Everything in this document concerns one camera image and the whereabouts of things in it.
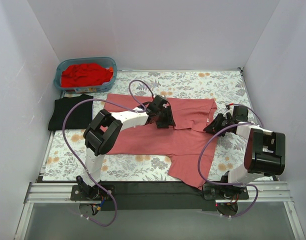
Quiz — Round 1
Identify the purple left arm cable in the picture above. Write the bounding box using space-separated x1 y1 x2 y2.
61 79 159 227

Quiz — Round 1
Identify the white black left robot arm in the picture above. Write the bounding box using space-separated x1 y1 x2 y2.
76 95 176 200

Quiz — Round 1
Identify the red t shirt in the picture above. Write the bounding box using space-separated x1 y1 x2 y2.
60 63 114 88

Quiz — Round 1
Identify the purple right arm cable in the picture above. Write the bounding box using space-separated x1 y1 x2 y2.
197 103 265 218

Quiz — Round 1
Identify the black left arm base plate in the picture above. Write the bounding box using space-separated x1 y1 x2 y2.
70 184 112 201

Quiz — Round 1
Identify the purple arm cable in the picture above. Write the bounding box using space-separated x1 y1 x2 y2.
197 103 265 218
61 79 159 227

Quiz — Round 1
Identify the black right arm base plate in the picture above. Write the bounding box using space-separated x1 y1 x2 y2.
201 182 249 200

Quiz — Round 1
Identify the floral patterned table mat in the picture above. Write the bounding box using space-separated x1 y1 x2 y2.
40 70 251 182

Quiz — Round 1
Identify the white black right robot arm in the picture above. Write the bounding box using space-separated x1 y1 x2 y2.
197 103 286 199

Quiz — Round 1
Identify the folded black t shirt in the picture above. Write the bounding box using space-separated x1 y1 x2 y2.
47 94 94 131

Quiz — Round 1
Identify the teal plastic laundry basket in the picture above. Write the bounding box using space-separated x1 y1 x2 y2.
53 57 117 94

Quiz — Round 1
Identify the pink t shirt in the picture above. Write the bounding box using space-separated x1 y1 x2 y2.
109 98 217 188

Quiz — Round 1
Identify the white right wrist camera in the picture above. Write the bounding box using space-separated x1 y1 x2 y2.
223 103 234 120

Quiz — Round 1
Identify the aluminium frame rail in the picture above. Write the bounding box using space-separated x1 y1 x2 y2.
14 182 74 240

